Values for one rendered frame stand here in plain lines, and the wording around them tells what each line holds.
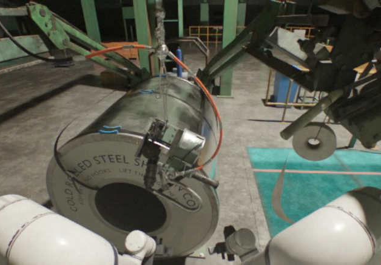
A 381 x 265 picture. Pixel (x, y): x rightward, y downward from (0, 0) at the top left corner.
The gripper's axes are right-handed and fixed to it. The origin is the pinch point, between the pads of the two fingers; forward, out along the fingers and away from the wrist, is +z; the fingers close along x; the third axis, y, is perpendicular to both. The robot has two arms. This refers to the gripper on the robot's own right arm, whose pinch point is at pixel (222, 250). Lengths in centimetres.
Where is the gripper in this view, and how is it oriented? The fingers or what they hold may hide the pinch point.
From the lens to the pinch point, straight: 129.8
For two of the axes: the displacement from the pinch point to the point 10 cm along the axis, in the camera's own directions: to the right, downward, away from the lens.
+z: -1.7, 6.2, 7.7
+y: 1.3, 7.9, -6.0
